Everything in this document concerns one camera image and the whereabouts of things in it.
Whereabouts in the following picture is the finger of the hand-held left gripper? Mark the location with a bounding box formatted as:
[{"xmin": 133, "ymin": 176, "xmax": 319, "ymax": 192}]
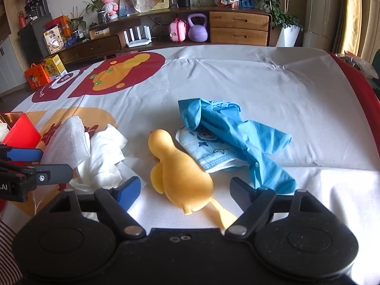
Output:
[
  {"xmin": 0, "ymin": 160, "xmax": 74, "ymax": 186},
  {"xmin": 0, "ymin": 143, "xmax": 44, "ymax": 164}
]

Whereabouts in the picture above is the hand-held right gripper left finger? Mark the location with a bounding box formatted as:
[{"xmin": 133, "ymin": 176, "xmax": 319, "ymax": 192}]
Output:
[{"xmin": 56, "ymin": 176, "xmax": 147, "ymax": 238}]

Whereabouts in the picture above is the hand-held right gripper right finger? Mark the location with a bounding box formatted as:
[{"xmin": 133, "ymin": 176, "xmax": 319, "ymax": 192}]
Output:
[{"xmin": 225, "ymin": 176, "xmax": 319, "ymax": 239}]

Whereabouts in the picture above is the red tin box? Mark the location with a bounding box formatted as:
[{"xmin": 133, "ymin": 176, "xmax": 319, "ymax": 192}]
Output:
[{"xmin": 0, "ymin": 112, "xmax": 41, "ymax": 149}]

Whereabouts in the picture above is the white gauze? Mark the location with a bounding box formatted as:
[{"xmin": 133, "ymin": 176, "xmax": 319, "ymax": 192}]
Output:
[{"xmin": 40, "ymin": 116, "xmax": 91, "ymax": 167}]

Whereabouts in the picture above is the white cloth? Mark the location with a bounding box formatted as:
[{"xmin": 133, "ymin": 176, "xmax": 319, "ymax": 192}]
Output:
[{"xmin": 70, "ymin": 124, "xmax": 148, "ymax": 192}]

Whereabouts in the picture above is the cartoon printed face mask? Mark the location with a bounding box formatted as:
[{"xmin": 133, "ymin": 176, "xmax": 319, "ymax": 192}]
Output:
[{"xmin": 175, "ymin": 125, "xmax": 253, "ymax": 173}]

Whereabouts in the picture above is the yellow rubber duck toy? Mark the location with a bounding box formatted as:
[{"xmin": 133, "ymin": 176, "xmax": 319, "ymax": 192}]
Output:
[{"xmin": 148, "ymin": 129, "xmax": 238, "ymax": 231}]

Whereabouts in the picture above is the blue nitrile glove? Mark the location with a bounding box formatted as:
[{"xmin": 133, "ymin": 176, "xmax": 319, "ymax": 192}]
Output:
[{"xmin": 178, "ymin": 98, "xmax": 297, "ymax": 196}]

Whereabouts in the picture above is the red striped cloth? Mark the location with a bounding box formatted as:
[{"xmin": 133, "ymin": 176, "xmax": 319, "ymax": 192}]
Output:
[{"xmin": 0, "ymin": 220, "xmax": 23, "ymax": 285}]

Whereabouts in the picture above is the orange gift box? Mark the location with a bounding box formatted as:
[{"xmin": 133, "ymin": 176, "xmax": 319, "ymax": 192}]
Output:
[{"xmin": 24, "ymin": 63, "xmax": 52, "ymax": 89}]

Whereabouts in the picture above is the white cupboard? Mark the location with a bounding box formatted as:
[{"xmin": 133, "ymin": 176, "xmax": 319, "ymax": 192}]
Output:
[{"xmin": 0, "ymin": 34, "xmax": 26, "ymax": 95}]

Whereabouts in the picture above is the yellow carton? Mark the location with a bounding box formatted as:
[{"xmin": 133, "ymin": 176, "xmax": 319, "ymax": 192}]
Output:
[{"xmin": 44, "ymin": 54, "xmax": 66, "ymax": 76}]

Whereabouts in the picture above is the dark cabinet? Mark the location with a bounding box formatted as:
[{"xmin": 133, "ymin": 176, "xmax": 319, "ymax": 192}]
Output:
[{"xmin": 17, "ymin": 21, "xmax": 52, "ymax": 66}]

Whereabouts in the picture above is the printed white tablecloth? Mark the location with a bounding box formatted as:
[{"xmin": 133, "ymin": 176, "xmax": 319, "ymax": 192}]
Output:
[{"xmin": 0, "ymin": 45, "xmax": 380, "ymax": 285}]

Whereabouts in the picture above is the cartoon printed snack box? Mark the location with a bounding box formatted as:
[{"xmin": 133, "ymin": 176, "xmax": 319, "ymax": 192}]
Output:
[{"xmin": 43, "ymin": 27, "xmax": 65, "ymax": 55}]

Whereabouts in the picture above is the orange gift bag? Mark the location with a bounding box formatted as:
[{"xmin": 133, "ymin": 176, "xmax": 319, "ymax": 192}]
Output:
[{"xmin": 44, "ymin": 15, "xmax": 73, "ymax": 38}]

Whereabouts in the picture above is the small potted plant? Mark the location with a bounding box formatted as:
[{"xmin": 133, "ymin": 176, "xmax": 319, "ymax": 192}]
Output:
[{"xmin": 67, "ymin": 9, "xmax": 86, "ymax": 38}]

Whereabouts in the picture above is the white flat box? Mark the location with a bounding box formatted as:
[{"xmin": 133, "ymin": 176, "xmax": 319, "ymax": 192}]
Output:
[{"xmin": 89, "ymin": 27, "xmax": 111, "ymax": 40}]

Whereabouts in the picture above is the white router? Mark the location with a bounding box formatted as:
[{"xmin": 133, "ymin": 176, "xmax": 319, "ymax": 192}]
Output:
[{"xmin": 123, "ymin": 26, "xmax": 153, "ymax": 47}]

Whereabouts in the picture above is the black coffee machine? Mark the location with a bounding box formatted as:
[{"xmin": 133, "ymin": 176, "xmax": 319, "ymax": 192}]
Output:
[{"xmin": 24, "ymin": 0, "xmax": 52, "ymax": 21}]

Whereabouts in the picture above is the green plant in white planter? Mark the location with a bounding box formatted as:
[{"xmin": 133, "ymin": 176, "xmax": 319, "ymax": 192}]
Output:
[{"xmin": 257, "ymin": 0, "xmax": 305, "ymax": 48}]

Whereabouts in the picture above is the orchid in patterned pot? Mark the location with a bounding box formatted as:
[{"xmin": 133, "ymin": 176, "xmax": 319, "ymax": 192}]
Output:
[{"xmin": 85, "ymin": 0, "xmax": 110, "ymax": 24}]

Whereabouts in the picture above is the purple kettlebell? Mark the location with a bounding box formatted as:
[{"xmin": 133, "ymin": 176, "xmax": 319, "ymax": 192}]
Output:
[{"xmin": 187, "ymin": 13, "xmax": 208, "ymax": 42}]

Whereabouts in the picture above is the pink small case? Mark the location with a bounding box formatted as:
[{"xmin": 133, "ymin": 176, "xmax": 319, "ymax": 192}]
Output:
[{"xmin": 168, "ymin": 18, "xmax": 188, "ymax": 41}]

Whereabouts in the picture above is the wooden TV cabinet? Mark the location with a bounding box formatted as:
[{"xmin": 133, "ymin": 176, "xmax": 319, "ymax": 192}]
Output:
[{"xmin": 56, "ymin": 6, "xmax": 272, "ymax": 64}]

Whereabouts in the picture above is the pink plush doll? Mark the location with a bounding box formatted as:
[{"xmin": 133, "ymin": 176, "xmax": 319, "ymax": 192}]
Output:
[{"xmin": 99, "ymin": 0, "xmax": 119, "ymax": 20}]

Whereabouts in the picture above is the yellow curtain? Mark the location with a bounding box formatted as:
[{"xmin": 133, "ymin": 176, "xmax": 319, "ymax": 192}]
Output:
[{"xmin": 332, "ymin": 0, "xmax": 380, "ymax": 54}]

